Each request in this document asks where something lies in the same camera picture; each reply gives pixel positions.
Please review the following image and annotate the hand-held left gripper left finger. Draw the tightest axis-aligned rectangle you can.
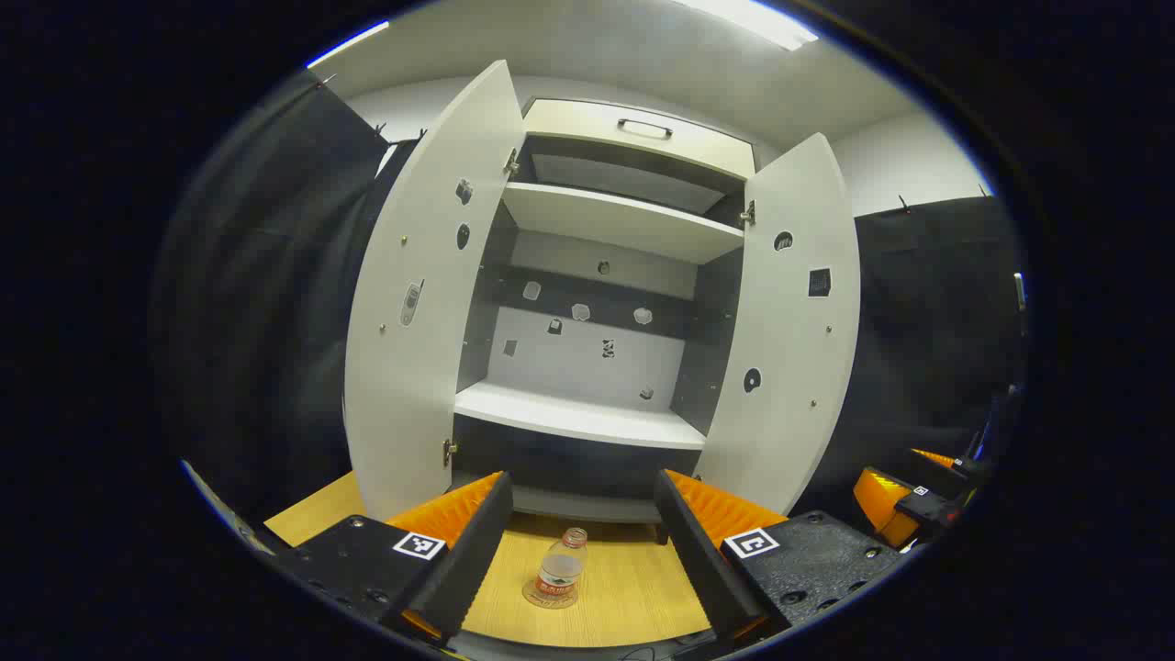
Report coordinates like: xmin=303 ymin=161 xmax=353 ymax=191
xmin=262 ymin=471 xmax=515 ymax=648

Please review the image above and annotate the ceiling light strip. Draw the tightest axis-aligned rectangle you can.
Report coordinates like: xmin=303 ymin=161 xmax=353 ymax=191
xmin=308 ymin=20 xmax=391 ymax=70

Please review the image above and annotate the white cabinet shelf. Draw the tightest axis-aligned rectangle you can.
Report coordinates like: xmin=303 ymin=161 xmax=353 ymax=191
xmin=502 ymin=182 xmax=744 ymax=265
xmin=454 ymin=381 xmax=708 ymax=451

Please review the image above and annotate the white cabinet drawer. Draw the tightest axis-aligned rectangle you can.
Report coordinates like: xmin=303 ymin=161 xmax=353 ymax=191
xmin=521 ymin=98 xmax=755 ymax=182

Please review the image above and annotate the black backdrop cloth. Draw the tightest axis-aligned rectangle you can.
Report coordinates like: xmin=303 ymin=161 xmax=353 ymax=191
xmin=151 ymin=69 xmax=1027 ymax=552

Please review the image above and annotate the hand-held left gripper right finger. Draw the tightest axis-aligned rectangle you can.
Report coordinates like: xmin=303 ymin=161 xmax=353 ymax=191
xmin=654 ymin=469 xmax=910 ymax=648

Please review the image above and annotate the clear plastic bottle red label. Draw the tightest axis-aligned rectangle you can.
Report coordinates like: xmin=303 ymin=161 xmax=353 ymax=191
xmin=523 ymin=527 xmax=589 ymax=609

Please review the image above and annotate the round wooden coaster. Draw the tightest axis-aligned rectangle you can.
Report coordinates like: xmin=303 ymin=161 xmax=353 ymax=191
xmin=522 ymin=578 xmax=579 ymax=610

